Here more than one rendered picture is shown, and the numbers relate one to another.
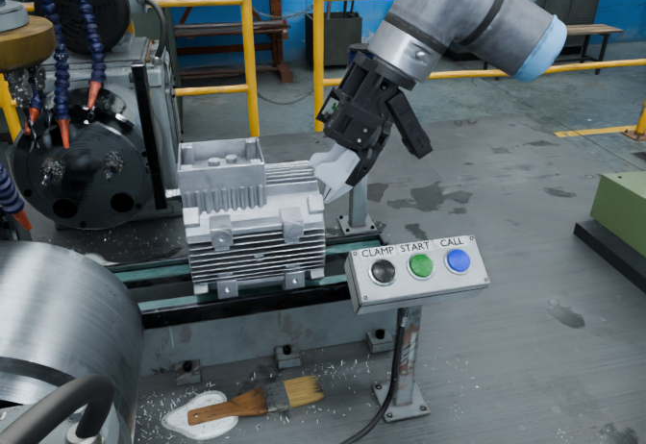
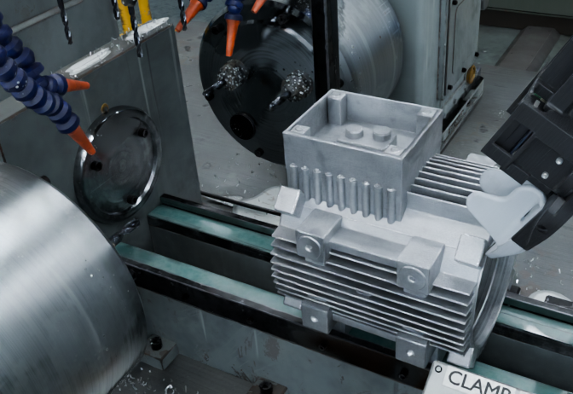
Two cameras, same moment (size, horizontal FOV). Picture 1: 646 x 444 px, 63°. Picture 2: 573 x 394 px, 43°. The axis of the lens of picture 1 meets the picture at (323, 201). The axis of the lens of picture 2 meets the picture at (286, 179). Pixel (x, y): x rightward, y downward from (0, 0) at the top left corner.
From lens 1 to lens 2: 32 cm
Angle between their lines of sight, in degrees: 39
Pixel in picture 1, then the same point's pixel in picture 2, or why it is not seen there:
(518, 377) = not seen: outside the picture
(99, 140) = (287, 53)
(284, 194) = (434, 215)
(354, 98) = (552, 97)
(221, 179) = (338, 162)
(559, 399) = not seen: outside the picture
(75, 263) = (60, 220)
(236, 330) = (335, 376)
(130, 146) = not seen: hidden behind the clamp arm
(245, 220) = (360, 234)
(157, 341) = (240, 338)
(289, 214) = (418, 252)
